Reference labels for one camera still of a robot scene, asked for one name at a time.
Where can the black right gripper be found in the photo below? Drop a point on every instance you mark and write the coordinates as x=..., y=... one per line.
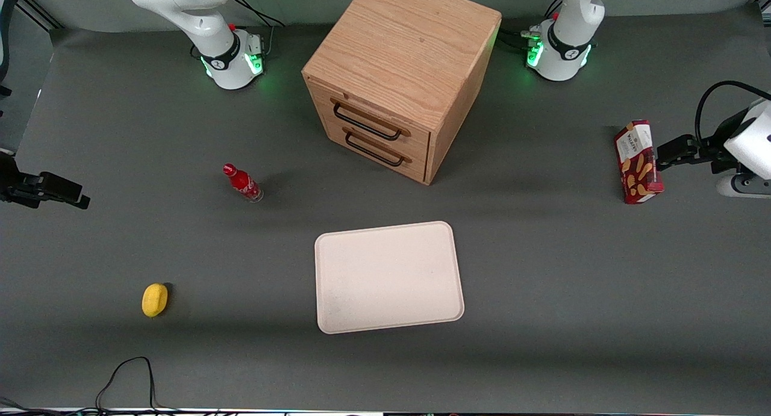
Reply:
x=13, y=178

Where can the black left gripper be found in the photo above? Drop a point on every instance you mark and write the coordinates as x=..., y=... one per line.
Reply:
x=709, y=145

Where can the red cookie box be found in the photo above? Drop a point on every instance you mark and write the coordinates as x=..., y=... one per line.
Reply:
x=638, y=163

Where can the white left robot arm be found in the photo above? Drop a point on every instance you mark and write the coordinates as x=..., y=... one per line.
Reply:
x=563, y=61

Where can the cream plastic tray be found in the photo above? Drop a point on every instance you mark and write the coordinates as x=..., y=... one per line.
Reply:
x=388, y=277

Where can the yellow lemon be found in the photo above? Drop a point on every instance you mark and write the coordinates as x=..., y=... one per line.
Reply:
x=154, y=300

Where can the red cola bottle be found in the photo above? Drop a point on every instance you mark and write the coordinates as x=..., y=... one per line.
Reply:
x=243, y=183

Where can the grey table mat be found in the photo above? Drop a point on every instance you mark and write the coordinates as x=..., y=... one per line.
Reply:
x=542, y=283

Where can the wooden drawer front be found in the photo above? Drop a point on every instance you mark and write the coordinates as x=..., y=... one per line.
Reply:
x=415, y=168
x=415, y=140

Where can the wooden drawer cabinet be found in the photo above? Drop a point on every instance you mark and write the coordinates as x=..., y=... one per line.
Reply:
x=403, y=49

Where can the black frame rail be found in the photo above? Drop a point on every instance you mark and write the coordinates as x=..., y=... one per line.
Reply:
x=39, y=12

